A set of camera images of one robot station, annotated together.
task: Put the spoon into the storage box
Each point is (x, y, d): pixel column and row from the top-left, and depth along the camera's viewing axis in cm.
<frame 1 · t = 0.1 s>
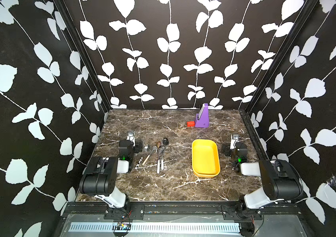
left hand: (132, 137, 95), fingers open
right hand: (230, 140, 95), fingers open
yellow plastic storage box: (205, 162, 93), on the table
purple plastic stand: (202, 119, 107), point 8 cm above the table
red small block: (190, 123, 113), point 2 cm above the table
spoon with patterned handle: (138, 163, 92), on the table
white handled spoon right: (162, 151, 97), on the table
black round spoon: (165, 141, 102), on the table
brown wooden small spoon: (158, 143, 103), on the table

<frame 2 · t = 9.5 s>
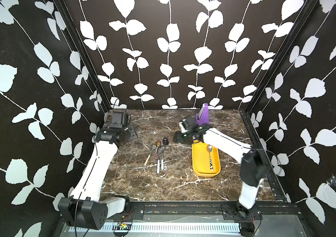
left hand: (132, 132, 77), fingers open
right hand: (174, 138, 86), fingers open
spoon with patterned handle: (210, 161, 94), on the table
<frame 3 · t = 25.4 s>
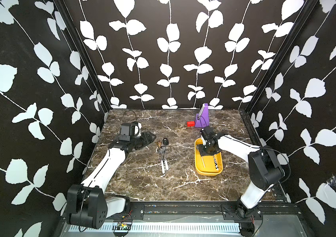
left hand: (153, 136, 83), fingers open
right hand: (201, 150, 93), fingers open
spoon with wooden handle: (203, 162, 92), point 2 cm above the table
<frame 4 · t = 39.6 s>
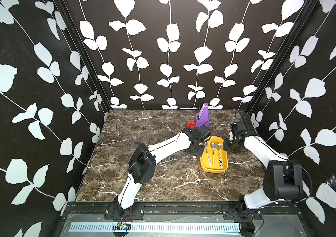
left hand: (198, 151, 84), fingers closed
right hand: (224, 145, 91), fingers open
spoon with patterned handle: (219, 146, 99), point 2 cm above the table
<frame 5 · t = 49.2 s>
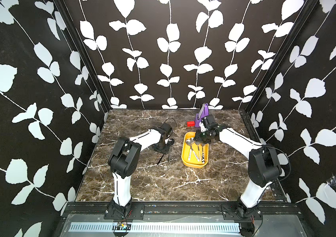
left hand: (164, 149, 95), fingers open
right hand: (193, 136, 92), fingers open
yellow plastic storage box: (193, 162, 92), point 2 cm above the table
spoon with patterned handle: (203, 157, 95), on the table
